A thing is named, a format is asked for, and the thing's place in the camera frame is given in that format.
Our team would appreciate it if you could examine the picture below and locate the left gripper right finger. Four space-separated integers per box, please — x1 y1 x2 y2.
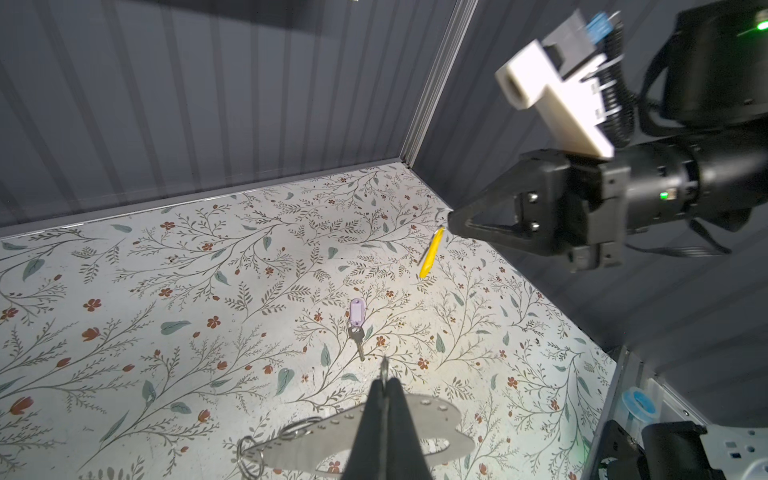
383 377 433 480

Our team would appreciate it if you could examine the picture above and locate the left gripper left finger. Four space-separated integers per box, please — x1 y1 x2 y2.
342 380 386 480

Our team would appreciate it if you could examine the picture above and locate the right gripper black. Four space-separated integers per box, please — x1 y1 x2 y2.
447 149 631 272

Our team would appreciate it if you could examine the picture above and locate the yellow key tag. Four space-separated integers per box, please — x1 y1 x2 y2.
418 227 445 280

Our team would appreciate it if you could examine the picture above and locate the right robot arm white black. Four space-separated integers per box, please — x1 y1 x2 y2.
447 1 767 431

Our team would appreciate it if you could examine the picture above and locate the purple key tag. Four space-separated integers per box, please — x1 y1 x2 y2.
348 298 366 328

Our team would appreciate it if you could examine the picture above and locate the blue tape roll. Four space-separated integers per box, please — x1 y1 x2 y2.
621 387 660 424

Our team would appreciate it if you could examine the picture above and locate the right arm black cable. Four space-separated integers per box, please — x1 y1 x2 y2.
590 11 673 151

